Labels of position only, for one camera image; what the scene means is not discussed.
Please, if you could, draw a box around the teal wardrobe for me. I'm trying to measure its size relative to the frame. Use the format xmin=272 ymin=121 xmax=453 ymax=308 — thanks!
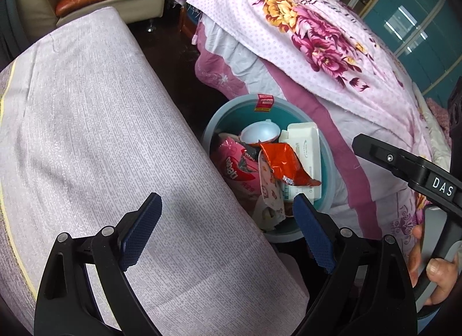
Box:
xmin=360 ymin=0 xmax=462 ymax=106

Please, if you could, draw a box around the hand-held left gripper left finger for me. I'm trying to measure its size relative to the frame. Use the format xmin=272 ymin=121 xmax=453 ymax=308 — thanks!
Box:
xmin=33 ymin=192 xmax=164 ymax=336

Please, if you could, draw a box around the pink bordered white quilt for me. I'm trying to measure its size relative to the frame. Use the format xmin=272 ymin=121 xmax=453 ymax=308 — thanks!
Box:
xmin=193 ymin=14 xmax=462 ymax=241

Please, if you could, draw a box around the white wet wipes pack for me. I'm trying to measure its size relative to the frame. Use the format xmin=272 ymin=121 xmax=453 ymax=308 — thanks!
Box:
xmin=279 ymin=122 xmax=323 ymax=202

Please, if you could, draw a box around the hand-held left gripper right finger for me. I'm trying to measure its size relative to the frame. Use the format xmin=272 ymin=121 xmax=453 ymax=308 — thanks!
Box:
xmin=292 ymin=194 xmax=418 ymax=336

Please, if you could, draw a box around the person's right hand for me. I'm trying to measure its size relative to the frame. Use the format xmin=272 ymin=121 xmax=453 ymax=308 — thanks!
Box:
xmin=408 ymin=223 xmax=458 ymax=307

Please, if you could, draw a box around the teal plastic basin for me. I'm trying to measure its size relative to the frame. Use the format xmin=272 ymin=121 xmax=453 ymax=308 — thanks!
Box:
xmin=200 ymin=93 xmax=337 ymax=245

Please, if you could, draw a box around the orange snack packet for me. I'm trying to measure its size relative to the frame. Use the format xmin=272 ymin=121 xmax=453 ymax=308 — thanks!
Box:
xmin=258 ymin=142 xmax=323 ymax=187

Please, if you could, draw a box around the white cartoon printed packet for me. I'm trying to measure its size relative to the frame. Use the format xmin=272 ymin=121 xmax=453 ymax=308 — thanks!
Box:
xmin=256 ymin=156 xmax=287 ymax=231

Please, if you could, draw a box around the white plastic cup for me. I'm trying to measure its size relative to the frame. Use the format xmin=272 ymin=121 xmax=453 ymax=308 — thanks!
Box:
xmin=239 ymin=118 xmax=281 ymax=146

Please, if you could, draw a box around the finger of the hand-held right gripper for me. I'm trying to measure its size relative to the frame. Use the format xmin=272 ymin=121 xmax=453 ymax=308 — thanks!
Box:
xmin=351 ymin=133 xmax=427 ymax=193

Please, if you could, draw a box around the red snack wrapper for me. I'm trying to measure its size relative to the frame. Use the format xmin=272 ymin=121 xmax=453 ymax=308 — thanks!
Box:
xmin=210 ymin=133 xmax=263 ymax=200

